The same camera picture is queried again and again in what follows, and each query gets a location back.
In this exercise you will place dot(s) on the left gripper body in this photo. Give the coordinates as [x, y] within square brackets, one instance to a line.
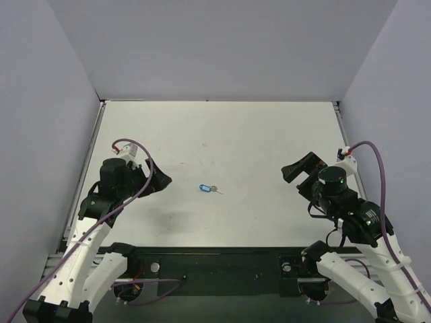
[149, 175]

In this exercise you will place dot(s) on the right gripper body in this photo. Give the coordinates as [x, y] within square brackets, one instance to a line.
[306, 178]

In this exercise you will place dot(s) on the blue key tag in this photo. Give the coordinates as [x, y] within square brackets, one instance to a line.
[204, 188]

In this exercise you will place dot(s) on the silver key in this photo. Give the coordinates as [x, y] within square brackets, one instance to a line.
[215, 189]

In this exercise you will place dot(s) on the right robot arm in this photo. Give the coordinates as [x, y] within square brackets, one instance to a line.
[399, 296]

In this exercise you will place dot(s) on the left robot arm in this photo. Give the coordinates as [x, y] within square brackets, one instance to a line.
[73, 291]

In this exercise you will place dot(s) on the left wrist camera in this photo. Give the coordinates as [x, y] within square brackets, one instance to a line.
[128, 153]

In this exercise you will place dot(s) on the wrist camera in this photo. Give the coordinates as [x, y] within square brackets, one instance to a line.
[128, 153]
[346, 161]

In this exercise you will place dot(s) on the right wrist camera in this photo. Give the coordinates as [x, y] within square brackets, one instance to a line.
[346, 161]

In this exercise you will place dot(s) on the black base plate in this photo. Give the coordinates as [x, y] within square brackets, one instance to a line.
[185, 271]

